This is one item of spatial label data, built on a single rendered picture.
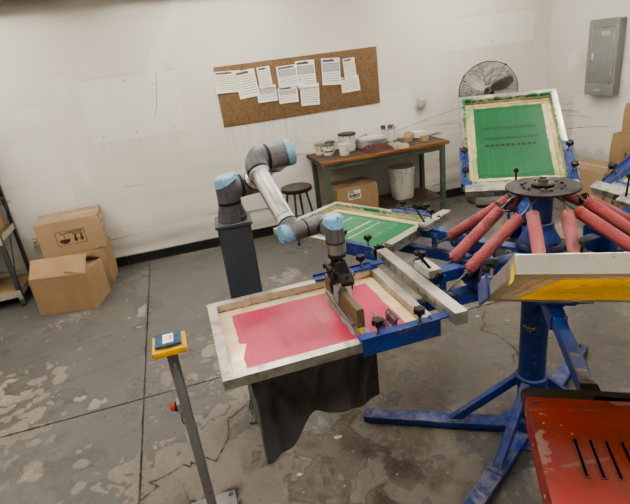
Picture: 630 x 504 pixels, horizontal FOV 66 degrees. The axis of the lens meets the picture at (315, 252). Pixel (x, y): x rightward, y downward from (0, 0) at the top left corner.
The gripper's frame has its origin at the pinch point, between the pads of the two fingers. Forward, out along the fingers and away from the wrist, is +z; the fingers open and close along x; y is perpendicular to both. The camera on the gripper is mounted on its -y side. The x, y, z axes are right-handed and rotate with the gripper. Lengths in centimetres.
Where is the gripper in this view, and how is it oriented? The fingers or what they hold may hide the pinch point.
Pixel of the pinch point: (343, 300)
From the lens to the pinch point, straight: 195.8
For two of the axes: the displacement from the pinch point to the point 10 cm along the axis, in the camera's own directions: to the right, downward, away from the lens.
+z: 1.1, 9.2, 3.8
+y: -2.9, -3.3, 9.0
